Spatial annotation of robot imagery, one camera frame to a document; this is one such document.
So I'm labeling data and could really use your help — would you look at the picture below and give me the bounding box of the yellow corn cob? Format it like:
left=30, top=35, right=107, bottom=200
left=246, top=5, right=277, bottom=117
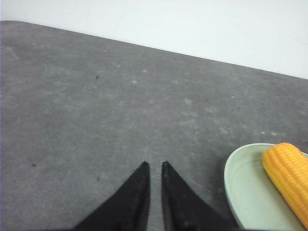
left=261, top=142, right=308, bottom=229

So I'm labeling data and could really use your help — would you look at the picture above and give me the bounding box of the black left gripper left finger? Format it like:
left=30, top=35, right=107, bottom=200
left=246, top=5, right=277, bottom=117
left=73, top=161, right=150, bottom=231

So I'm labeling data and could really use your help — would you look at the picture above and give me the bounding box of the pale green plate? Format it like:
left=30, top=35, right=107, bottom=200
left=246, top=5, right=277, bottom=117
left=224, top=143, right=305, bottom=231

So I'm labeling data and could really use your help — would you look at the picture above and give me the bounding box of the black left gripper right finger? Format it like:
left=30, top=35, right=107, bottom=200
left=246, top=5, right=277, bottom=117
left=161, top=161, right=237, bottom=231

